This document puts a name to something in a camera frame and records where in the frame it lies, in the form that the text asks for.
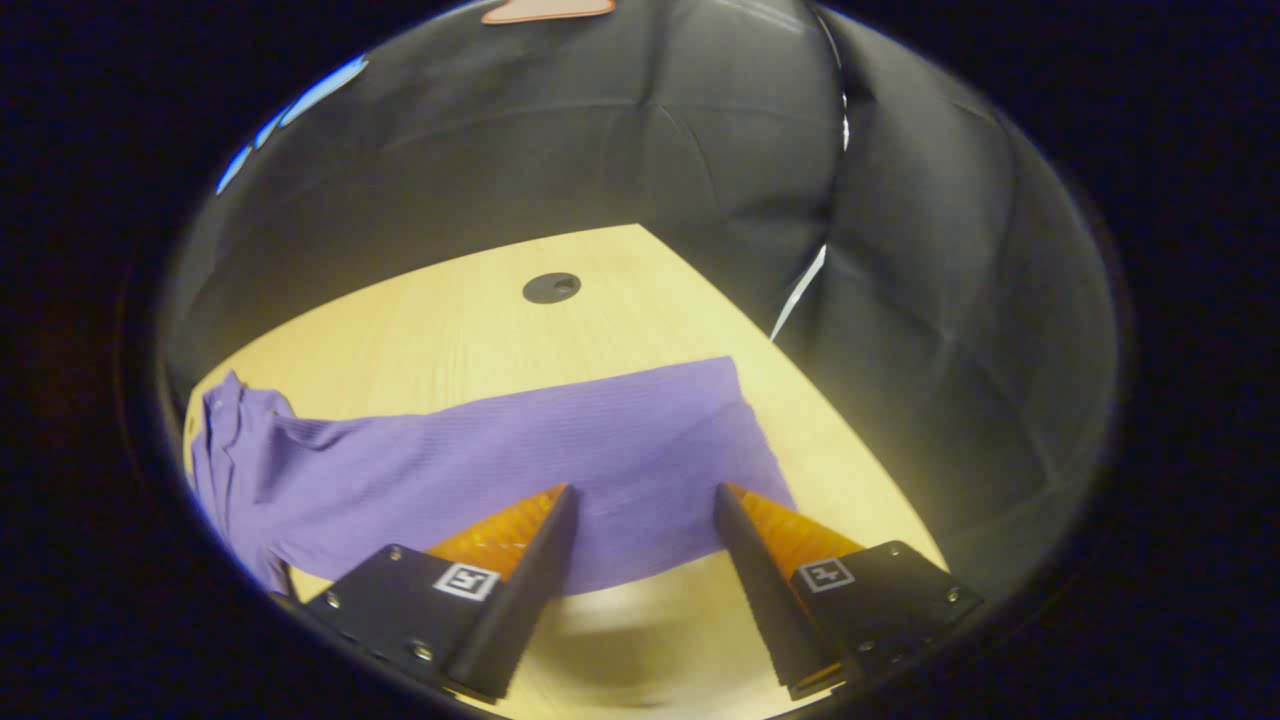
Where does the purple knit garment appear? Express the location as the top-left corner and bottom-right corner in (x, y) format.
(188, 356), (799, 598)

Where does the black backdrop cloth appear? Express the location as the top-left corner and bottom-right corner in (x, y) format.
(160, 0), (1121, 601)

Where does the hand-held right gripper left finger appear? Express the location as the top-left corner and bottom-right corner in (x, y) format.
(298, 483), (580, 703)

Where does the black table cable grommet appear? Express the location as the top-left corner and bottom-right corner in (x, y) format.
(522, 272), (583, 305)

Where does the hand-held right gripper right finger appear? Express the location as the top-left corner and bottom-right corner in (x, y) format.
(712, 481), (986, 701)

